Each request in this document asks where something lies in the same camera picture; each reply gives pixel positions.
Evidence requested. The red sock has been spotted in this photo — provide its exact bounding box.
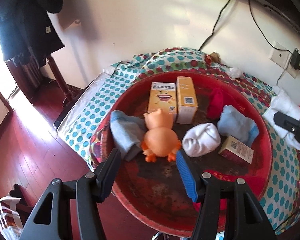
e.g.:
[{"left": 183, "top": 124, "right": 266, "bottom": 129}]
[{"left": 207, "top": 88, "right": 225, "bottom": 119}]

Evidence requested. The red round tray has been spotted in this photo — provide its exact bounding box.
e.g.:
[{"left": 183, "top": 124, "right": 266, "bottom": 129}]
[{"left": 100, "top": 70, "right": 273, "bottom": 238}]

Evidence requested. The yellow medicine box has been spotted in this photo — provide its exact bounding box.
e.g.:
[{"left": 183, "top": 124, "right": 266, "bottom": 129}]
[
  {"left": 147, "top": 82, "right": 178, "bottom": 122},
  {"left": 176, "top": 76, "right": 198, "bottom": 124}
]

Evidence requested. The black television cable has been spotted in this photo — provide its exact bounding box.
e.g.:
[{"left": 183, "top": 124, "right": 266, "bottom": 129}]
[
  {"left": 199, "top": 0, "right": 235, "bottom": 50},
  {"left": 248, "top": 0, "right": 294, "bottom": 54}
]

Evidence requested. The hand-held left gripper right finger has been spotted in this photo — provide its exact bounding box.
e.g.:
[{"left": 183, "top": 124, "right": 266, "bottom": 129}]
[{"left": 176, "top": 149, "right": 278, "bottom": 240}]

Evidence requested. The orange rubber toy animal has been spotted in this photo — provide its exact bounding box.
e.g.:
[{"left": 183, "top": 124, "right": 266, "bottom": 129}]
[{"left": 141, "top": 109, "right": 182, "bottom": 163}]

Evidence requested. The white sock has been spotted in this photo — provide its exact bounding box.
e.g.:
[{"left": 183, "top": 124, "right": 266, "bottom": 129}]
[
  {"left": 226, "top": 67, "right": 243, "bottom": 78},
  {"left": 262, "top": 94, "right": 300, "bottom": 151},
  {"left": 182, "top": 122, "right": 221, "bottom": 158},
  {"left": 272, "top": 86, "right": 286, "bottom": 97}
]

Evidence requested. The black power adapter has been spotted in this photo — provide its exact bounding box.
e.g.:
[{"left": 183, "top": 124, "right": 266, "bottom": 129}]
[{"left": 291, "top": 48, "right": 300, "bottom": 69}]

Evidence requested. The pink small box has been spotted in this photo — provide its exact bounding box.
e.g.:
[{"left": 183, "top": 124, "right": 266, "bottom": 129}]
[{"left": 218, "top": 135, "right": 255, "bottom": 164}]

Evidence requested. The white red plastic bag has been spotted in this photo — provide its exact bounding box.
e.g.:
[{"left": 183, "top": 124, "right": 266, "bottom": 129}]
[{"left": 0, "top": 184, "right": 24, "bottom": 239}]

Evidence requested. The polka dot blanket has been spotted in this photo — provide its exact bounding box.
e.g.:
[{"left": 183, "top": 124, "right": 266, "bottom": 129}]
[{"left": 56, "top": 47, "right": 300, "bottom": 235}]

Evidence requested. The dark hanging coat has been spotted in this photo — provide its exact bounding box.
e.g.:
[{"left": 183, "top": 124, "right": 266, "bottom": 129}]
[{"left": 0, "top": 0, "right": 66, "bottom": 68}]

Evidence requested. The dark wooden coat rack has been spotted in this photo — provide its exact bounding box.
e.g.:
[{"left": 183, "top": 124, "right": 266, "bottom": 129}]
[{"left": 15, "top": 54, "right": 74, "bottom": 109}]

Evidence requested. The light blue sock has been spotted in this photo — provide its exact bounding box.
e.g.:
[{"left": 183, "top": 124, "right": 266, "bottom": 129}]
[
  {"left": 110, "top": 110, "right": 148, "bottom": 162},
  {"left": 217, "top": 105, "right": 260, "bottom": 147}
]

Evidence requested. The thin adapter cable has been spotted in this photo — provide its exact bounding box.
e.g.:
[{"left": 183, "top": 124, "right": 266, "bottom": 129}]
[{"left": 276, "top": 57, "right": 292, "bottom": 87}]

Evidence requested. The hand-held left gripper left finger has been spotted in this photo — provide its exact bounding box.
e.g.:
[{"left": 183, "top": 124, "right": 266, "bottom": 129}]
[{"left": 19, "top": 148, "right": 122, "bottom": 240}]

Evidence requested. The white wall socket plate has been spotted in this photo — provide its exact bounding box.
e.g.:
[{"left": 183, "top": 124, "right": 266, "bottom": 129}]
[{"left": 270, "top": 41, "right": 300, "bottom": 78}]

